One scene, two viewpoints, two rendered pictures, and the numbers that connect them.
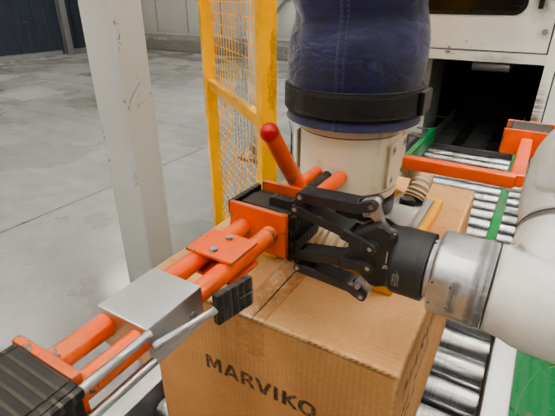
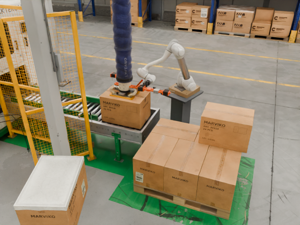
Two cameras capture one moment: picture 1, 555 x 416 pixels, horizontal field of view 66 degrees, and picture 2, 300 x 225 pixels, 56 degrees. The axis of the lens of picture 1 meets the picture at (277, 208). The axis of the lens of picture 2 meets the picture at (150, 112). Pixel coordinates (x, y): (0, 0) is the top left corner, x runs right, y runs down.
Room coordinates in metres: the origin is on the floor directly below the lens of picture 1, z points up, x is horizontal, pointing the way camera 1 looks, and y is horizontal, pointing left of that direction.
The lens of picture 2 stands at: (0.94, 3.42, 2.72)
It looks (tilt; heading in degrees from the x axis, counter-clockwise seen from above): 30 degrees down; 261
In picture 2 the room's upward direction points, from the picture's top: straight up
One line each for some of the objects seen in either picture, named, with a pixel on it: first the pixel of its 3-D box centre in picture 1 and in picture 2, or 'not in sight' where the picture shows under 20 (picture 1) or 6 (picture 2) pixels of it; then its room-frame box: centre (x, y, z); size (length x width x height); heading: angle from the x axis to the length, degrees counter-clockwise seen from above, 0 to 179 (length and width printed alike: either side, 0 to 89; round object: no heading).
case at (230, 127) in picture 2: not in sight; (226, 126); (-0.50, 0.60, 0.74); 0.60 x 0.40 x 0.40; 150
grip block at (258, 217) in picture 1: (274, 216); (141, 88); (0.50, 0.00, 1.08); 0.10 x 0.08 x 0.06; 59
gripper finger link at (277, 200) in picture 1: (290, 196); not in sight; (0.47, -0.02, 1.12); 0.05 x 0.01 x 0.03; 59
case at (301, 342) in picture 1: (333, 309); (126, 106); (0.71, -0.12, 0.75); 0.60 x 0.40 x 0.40; 150
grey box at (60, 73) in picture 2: not in sight; (53, 66); (1.49, 0.47, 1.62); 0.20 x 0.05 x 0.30; 149
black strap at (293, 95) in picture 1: (355, 93); (124, 77); (0.71, -0.13, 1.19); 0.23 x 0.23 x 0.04
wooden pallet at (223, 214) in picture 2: not in sight; (189, 174); (-0.05, 0.68, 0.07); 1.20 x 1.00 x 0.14; 149
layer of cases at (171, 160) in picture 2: not in sight; (190, 158); (-0.05, 0.68, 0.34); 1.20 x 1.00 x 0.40; 149
